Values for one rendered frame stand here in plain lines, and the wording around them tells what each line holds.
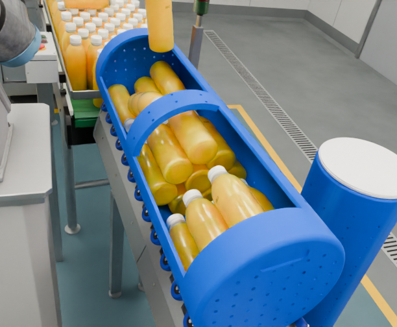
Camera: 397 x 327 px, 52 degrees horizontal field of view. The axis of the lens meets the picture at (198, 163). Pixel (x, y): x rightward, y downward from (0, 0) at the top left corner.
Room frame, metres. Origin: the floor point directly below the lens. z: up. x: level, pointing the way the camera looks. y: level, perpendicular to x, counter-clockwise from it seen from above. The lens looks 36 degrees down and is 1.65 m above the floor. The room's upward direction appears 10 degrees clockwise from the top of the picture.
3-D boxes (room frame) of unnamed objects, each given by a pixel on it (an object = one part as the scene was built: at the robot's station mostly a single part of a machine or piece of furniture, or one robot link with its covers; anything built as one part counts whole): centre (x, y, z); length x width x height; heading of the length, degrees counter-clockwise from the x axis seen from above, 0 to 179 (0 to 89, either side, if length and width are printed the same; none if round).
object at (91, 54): (1.39, 0.44, 0.99); 0.07 x 0.07 x 0.19
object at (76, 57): (1.36, 0.50, 0.99); 0.07 x 0.07 x 0.19
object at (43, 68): (1.26, 0.60, 1.05); 0.20 x 0.10 x 0.10; 28
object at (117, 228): (1.12, 0.28, 0.31); 0.06 x 0.06 x 0.63; 28
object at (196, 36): (1.72, 0.10, 0.55); 0.04 x 0.04 x 1.10; 28
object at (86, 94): (1.28, 0.28, 0.96); 0.40 x 0.01 x 0.03; 118
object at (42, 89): (1.26, 0.60, 0.50); 0.04 x 0.04 x 1.00; 28
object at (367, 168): (0.98, -0.48, 1.03); 0.28 x 0.28 x 0.01
